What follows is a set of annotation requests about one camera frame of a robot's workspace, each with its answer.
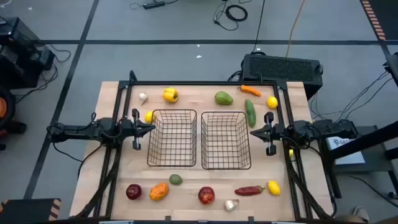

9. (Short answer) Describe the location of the person's shoe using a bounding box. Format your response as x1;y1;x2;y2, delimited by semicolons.
353;205;371;223

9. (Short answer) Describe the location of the black equipment cart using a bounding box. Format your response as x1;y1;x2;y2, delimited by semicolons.
0;16;57;90

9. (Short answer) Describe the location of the black box with hazard stripes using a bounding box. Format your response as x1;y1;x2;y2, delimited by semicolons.
0;198;62;224

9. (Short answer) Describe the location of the black wire basket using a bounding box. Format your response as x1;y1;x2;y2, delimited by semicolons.
147;108;198;167
200;111;252;170

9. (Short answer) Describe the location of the white labelled box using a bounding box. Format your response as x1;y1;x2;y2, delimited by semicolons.
325;136;366;166

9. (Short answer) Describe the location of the black screen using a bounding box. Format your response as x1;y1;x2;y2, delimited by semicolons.
384;52;398;88

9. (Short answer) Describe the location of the yellow bell pepper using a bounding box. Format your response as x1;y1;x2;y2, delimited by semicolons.
162;87;180;104

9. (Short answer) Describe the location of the orange carrot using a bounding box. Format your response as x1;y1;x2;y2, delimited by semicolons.
238;85;262;98

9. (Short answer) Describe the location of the long black cable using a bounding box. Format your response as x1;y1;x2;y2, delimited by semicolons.
251;0;266;54

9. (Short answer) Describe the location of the black mat with hazard edge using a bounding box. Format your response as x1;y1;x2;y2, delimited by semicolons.
360;0;398;41

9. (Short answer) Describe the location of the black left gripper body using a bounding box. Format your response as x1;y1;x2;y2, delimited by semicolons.
120;108;142;151

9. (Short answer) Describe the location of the yellow cable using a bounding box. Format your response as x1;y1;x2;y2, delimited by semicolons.
285;0;307;58

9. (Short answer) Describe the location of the black metal table frame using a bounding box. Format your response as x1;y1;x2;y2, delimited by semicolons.
74;70;335;222

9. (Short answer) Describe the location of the black metal stand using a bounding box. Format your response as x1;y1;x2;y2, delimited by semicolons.
317;119;398;200

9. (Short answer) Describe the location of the orange bell pepper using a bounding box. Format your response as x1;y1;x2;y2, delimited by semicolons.
149;182;170;202

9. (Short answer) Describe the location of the black computer case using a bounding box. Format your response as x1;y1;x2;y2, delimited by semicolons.
241;53;323;100

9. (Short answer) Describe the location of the green bell pepper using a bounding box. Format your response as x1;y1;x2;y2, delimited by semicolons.
214;90;234;106

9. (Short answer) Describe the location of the green cucumber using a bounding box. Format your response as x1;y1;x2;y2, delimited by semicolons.
244;98;257;128

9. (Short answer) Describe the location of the red chili pepper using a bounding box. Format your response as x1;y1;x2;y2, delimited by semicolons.
234;185;265;197

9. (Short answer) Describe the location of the bright red apple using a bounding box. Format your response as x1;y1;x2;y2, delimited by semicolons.
198;186;216;205

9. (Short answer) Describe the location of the orange and black machine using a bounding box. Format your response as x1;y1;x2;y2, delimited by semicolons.
0;86;27;152

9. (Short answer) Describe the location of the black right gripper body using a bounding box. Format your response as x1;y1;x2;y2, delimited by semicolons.
264;111;286;156

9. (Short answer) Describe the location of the coiled black cable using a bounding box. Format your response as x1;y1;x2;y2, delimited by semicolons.
213;0;249;32

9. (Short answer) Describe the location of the black power strip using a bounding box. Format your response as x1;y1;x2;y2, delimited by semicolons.
142;0;166;10

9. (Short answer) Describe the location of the dark red apple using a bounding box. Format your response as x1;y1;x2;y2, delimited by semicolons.
126;184;142;200

